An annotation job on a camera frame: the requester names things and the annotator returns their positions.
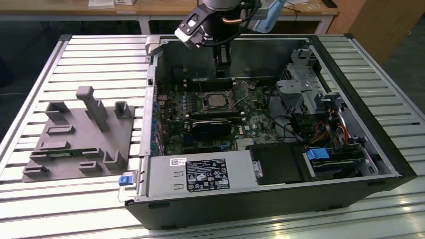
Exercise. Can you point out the black plastic shroud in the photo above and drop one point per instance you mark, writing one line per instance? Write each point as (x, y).
(278, 161)

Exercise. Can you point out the black RAM slot bank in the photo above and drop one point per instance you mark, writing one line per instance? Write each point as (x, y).
(207, 85)
(216, 117)

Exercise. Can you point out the grey parts rack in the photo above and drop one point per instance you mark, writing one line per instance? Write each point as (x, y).
(83, 149)

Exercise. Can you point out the silver chipset heatsink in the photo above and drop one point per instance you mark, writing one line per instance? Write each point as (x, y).
(245, 144)

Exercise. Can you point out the black PC case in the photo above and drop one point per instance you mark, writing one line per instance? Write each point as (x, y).
(232, 214)

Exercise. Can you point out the wooden cabinet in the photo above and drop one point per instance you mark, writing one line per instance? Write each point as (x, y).
(381, 25)

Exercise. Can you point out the black graphics card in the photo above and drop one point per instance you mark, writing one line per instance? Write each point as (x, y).
(212, 129)

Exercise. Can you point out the silver CPU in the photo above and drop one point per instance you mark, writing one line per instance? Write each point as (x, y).
(215, 100)

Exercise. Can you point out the green motherboard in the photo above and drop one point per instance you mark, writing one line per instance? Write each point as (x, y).
(256, 124)

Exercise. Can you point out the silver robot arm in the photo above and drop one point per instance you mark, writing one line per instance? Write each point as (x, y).
(272, 15)

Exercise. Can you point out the wooden desk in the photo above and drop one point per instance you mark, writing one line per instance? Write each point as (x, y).
(65, 11)

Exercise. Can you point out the metal locking lever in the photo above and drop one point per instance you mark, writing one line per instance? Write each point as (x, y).
(200, 84)
(242, 99)

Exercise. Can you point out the white box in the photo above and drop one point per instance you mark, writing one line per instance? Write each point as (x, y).
(101, 4)
(125, 2)

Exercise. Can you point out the grey power supply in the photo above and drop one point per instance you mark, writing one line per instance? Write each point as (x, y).
(165, 174)

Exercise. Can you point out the metal drive cage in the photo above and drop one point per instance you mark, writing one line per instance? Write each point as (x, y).
(298, 87)

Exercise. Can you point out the blue disk carrier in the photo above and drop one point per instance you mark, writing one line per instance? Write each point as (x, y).
(317, 155)

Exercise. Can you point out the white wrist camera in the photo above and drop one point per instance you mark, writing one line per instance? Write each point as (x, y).
(189, 27)

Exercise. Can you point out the blue case latch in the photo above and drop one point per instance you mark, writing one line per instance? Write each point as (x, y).
(125, 180)

